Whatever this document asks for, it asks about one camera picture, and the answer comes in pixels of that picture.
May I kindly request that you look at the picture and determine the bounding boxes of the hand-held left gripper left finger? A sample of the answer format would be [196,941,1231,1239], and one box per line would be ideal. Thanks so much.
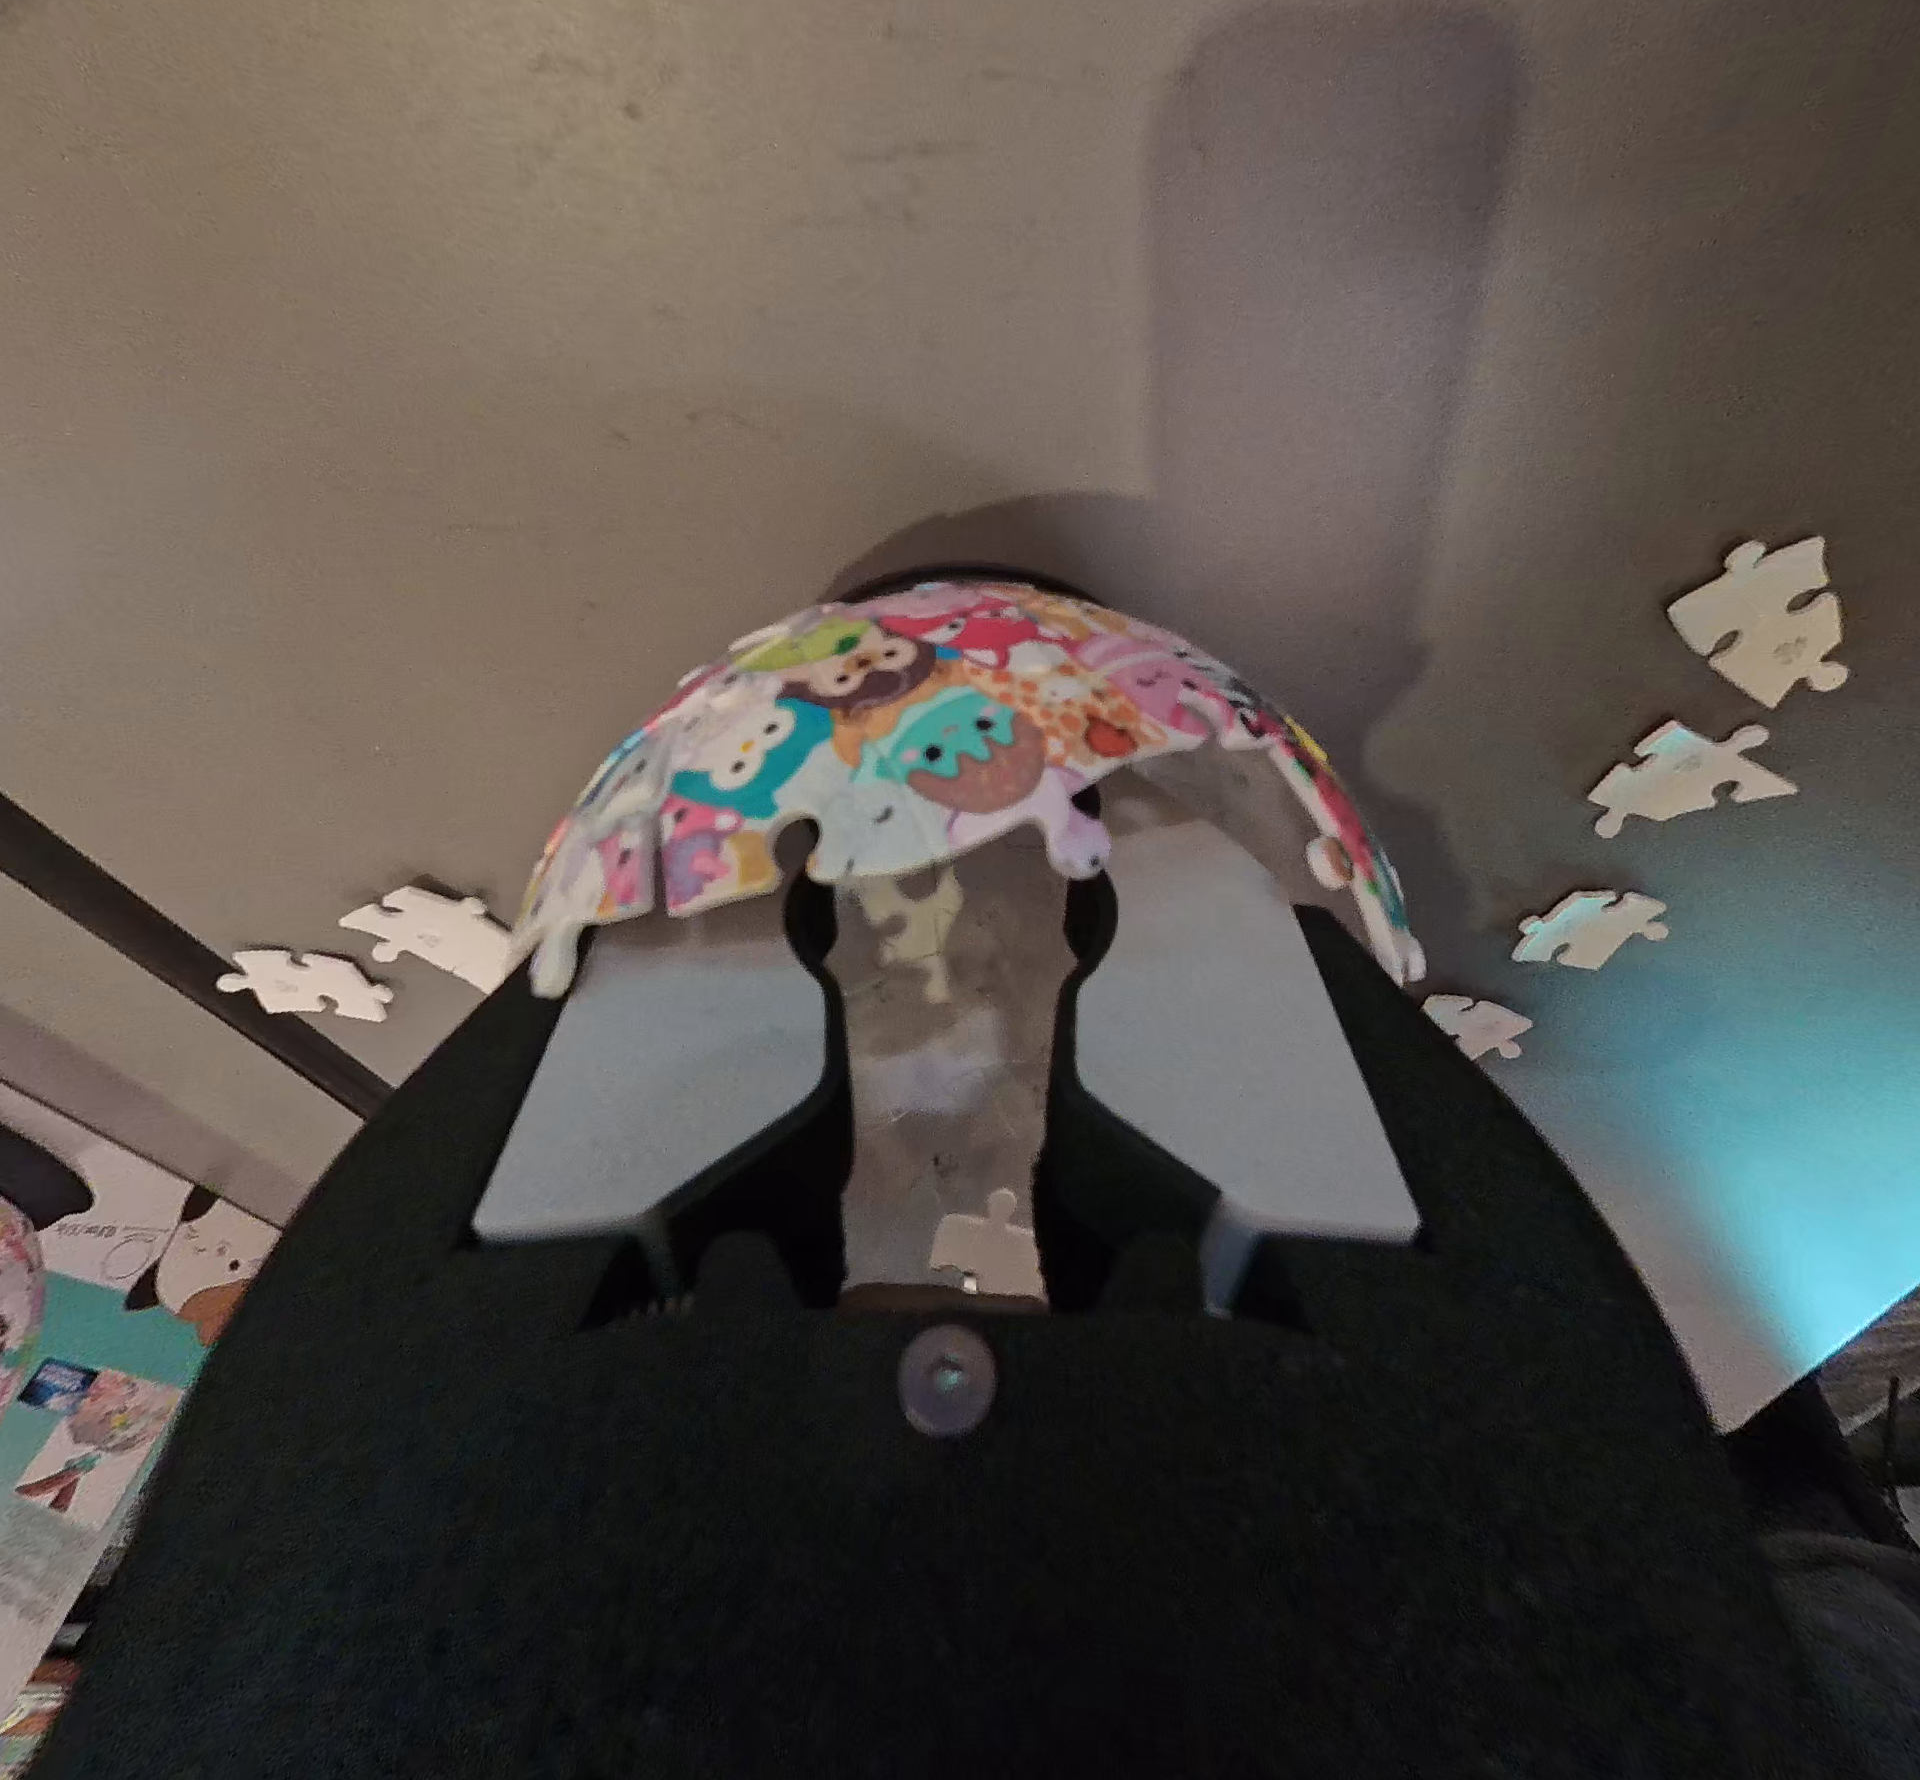
[472,884,850,1325]

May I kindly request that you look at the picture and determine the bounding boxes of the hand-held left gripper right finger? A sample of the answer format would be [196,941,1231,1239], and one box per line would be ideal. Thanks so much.
[1047,846,1424,1325]

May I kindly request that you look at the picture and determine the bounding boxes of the colourful puzzle ball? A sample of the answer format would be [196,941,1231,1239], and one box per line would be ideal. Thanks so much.
[511,577,1434,1305]

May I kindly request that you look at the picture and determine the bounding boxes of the two joined white puzzle pieces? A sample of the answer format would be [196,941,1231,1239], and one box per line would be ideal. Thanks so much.
[332,884,519,997]

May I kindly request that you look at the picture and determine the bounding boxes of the single white puzzle piece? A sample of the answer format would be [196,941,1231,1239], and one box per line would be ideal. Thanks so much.
[216,941,393,1032]

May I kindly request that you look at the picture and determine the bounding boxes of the colourful puzzle box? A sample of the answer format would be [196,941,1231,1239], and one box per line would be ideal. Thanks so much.
[0,1072,285,1667]

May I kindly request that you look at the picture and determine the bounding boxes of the row of white puzzle pieces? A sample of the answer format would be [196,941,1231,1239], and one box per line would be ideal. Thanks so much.
[1424,534,1853,1064]

